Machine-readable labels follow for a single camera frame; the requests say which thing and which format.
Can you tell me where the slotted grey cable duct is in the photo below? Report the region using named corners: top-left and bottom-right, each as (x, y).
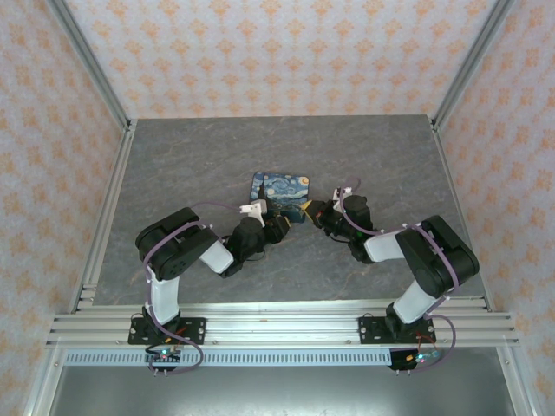
top-left (64, 349), bottom-right (508, 367)

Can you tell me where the aluminium corner post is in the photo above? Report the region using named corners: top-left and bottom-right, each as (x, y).
top-left (431, 0), bottom-right (517, 131)
top-left (45, 0), bottom-right (134, 131)

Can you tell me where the teal starry night tin box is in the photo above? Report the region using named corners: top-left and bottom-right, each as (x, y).
top-left (249, 171), bottom-right (313, 224)

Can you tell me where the aluminium table side rail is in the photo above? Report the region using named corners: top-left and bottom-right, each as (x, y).
top-left (431, 116), bottom-right (495, 313)
top-left (69, 120), bottom-right (138, 314)

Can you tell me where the aluminium base beam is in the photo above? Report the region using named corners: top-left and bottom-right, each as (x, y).
top-left (45, 302), bottom-right (521, 348)

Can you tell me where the aluminium frame leg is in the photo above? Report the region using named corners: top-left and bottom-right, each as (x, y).
top-left (496, 346), bottom-right (537, 416)
top-left (21, 346), bottom-right (69, 416)

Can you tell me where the grey metal panel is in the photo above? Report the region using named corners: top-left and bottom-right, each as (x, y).
top-left (45, 364), bottom-right (517, 416)

